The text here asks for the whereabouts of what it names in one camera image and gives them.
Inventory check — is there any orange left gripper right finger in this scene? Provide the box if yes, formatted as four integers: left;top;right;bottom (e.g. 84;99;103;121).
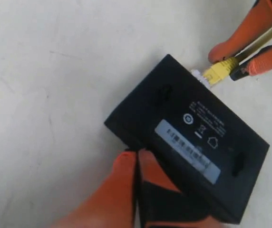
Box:
138;149;222;228

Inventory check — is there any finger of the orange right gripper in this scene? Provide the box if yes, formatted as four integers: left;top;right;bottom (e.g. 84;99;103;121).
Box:
230;45;272;81
208;0;272;63

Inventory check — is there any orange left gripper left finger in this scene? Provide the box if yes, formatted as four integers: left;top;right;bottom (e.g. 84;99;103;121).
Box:
51;151;137;228

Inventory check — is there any yellow ethernet cable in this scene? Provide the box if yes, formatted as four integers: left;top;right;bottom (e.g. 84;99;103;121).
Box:
190;20;272;88

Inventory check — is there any small black box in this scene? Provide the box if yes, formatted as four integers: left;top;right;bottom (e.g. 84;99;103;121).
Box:
105;55;270;223

